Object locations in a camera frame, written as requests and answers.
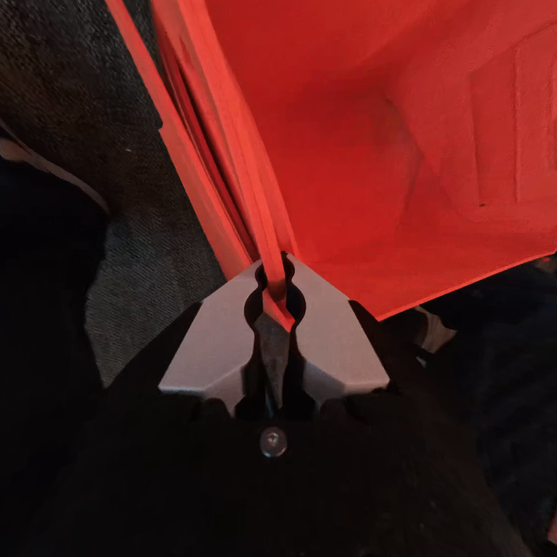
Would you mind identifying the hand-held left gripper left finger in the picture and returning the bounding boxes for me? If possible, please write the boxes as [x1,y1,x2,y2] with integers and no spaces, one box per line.
[159,260,270,417]

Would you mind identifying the orange fabric bin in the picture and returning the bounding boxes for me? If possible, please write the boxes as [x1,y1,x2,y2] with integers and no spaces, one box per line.
[104,0,557,332]

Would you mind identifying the person's dark blue trousers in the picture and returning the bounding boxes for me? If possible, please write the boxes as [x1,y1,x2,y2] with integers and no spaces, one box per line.
[0,157,557,557]

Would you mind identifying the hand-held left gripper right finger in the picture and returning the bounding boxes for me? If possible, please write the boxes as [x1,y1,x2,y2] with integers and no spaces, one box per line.
[281,252,391,410]

